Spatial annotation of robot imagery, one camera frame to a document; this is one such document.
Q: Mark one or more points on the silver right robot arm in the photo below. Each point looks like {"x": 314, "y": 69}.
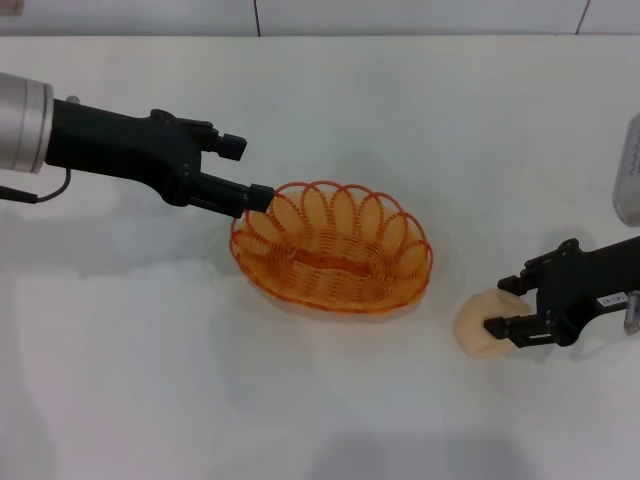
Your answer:
{"x": 627, "y": 175}

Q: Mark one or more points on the pale round bread bun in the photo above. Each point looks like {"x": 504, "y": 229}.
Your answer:
{"x": 475, "y": 325}

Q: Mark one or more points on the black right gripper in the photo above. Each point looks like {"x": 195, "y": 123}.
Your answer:
{"x": 575, "y": 290}

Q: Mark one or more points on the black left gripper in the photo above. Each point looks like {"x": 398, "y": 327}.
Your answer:
{"x": 125, "y": 150}

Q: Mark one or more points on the orange plastic woven basket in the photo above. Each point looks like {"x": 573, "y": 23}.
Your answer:
{"x": 330, "y": 270}

